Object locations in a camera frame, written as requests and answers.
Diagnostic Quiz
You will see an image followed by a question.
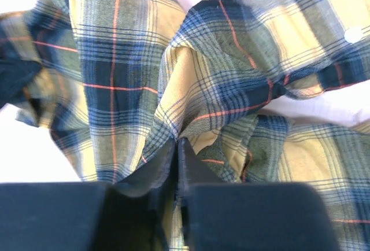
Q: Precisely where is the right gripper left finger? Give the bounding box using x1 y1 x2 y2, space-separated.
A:
1 140 176 250

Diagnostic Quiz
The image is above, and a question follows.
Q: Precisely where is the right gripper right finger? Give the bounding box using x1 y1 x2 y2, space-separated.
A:
177 139 339 250

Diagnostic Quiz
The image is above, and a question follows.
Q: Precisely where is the yellow plaid long sleeve shirt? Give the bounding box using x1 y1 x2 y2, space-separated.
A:
1 0 369 250

